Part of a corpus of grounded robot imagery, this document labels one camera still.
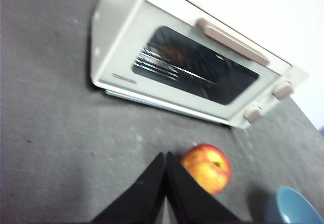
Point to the beige oven temperature knob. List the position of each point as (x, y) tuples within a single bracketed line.
[(283, 90)]

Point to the cream Toshiba toaster oven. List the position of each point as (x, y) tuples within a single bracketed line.
[(121, 32)]

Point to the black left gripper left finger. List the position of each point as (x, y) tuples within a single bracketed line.
[(141, 198)]

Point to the red yellow apple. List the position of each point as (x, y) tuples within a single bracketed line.
[(210, 168)]

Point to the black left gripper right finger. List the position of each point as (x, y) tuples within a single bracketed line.
[(187, 198)]

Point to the beige oven timer knob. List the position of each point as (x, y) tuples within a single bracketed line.
[(252, 114)]

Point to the blue ribbed bowl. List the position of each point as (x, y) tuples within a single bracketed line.
[(293, 206)]

